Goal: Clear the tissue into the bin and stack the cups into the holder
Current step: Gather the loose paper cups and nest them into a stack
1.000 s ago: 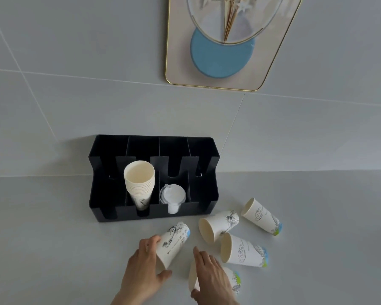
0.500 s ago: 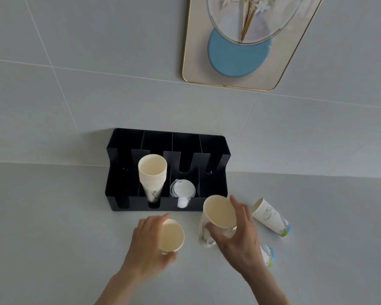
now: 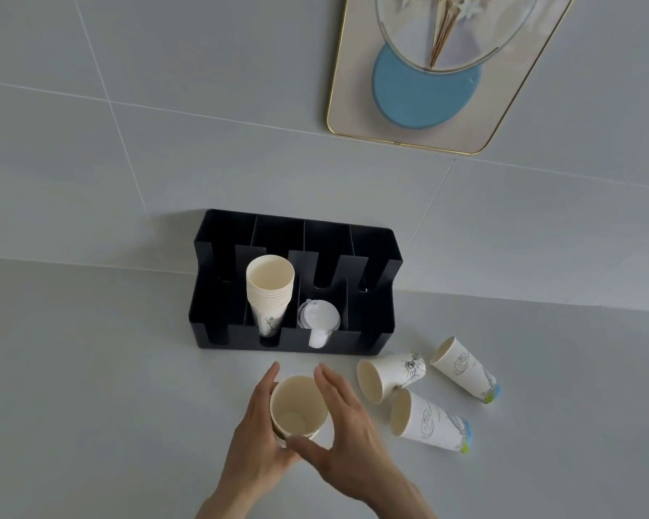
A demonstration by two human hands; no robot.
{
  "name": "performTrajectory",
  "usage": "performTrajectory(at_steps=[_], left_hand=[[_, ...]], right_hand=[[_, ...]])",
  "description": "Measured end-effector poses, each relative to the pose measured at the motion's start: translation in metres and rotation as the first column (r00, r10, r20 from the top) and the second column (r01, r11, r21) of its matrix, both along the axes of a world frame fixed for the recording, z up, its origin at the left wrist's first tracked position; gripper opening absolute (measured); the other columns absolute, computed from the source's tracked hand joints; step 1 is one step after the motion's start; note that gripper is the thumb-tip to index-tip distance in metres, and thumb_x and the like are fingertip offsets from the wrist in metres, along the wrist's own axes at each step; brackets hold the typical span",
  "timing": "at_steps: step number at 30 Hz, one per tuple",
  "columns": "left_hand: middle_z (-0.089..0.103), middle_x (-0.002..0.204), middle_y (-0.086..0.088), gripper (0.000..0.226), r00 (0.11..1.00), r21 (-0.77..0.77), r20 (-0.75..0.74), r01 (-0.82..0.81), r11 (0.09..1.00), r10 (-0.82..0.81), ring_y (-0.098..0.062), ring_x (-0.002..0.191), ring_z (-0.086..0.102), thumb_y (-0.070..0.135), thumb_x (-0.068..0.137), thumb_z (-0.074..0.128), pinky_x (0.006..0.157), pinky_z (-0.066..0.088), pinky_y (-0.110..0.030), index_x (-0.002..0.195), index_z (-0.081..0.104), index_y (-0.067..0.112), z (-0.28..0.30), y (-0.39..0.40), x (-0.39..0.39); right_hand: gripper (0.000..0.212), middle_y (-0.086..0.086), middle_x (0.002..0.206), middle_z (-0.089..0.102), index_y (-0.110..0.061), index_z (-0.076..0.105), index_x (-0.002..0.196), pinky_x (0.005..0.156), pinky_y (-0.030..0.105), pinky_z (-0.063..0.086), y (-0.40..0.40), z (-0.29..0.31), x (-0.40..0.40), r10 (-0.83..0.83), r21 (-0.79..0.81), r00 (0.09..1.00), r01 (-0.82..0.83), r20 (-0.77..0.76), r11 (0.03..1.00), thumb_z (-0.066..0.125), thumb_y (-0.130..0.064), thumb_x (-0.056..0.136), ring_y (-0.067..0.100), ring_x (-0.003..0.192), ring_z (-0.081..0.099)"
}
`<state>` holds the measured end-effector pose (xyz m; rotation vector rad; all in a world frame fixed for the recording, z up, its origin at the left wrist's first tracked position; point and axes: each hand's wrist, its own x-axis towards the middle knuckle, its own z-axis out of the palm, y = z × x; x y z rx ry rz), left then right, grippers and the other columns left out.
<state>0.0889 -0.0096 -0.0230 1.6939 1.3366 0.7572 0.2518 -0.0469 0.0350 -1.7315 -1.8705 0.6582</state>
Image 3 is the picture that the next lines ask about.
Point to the person's left forearm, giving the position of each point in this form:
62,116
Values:
221,505

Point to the person's left hand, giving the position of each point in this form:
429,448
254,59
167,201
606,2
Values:
251,443

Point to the white printed paper cup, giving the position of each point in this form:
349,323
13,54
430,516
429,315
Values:
392,372
430,421
465,367

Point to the person's left thumb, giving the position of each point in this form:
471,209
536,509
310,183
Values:
281,438

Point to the person's right forearm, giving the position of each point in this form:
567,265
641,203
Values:
405,502

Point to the stack of paper cups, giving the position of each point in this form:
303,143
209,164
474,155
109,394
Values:
270,297

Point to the black plastic cup organizer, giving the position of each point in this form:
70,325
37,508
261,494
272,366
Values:
219,297

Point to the gold framed wall picture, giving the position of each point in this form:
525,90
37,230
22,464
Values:
443,121

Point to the white plastic cup lids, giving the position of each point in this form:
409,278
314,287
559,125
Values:
318,318

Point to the plain cream paper cup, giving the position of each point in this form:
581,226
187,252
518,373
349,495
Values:
297,402

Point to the person's right hand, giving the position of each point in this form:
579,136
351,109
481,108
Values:
357,454

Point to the person's right thumb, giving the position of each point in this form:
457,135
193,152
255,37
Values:
311,451

